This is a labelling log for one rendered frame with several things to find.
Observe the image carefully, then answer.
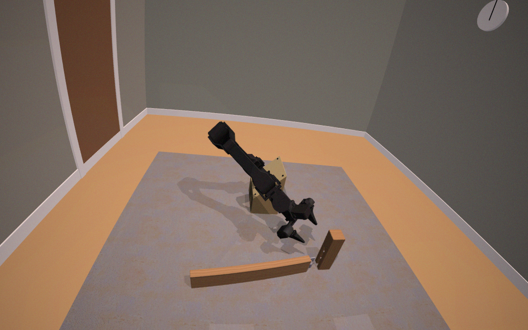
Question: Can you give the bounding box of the dark wooden post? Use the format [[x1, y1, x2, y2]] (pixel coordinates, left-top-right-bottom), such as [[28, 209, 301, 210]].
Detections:
[[315, 230, 346, 270]]

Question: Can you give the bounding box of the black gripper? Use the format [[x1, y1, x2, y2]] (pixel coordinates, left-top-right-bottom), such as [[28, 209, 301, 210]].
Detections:
[[277, 198, 317, 243]]

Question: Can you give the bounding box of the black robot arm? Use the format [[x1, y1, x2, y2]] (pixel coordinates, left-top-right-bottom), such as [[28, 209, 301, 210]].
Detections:
[[208, 122, 312, 221]]

